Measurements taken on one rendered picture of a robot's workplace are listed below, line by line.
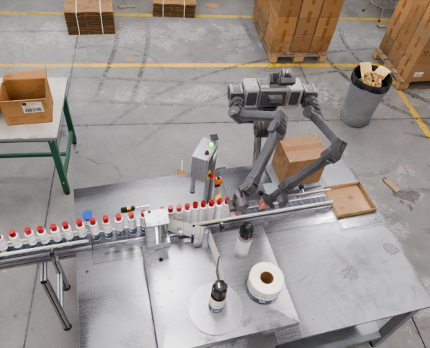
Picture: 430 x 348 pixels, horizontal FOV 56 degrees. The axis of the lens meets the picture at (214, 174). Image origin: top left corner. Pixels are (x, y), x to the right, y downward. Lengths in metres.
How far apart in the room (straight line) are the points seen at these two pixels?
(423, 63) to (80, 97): 4.23
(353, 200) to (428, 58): 3.09
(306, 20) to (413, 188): 2.49
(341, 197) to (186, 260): 1.27
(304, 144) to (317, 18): 2.97
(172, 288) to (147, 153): 2.13
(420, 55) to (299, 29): 1.52
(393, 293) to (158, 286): 1.45
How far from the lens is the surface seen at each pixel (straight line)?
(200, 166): 2.29
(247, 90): 2.68
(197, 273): 2.52
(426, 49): 5.76
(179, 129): 4.58
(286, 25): 5.60
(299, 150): 2.93
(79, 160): 4.33
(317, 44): 5.91
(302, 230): 2.86
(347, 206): 3.10
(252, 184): 2.19
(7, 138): 3.57
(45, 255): 2.70
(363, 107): 4.93
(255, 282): 2.37
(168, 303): 2.43
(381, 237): 3.04
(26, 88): 3.74
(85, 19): 6.12
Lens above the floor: 3.11
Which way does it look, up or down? 49 degrees down
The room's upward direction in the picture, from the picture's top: 7 degrees clockwise
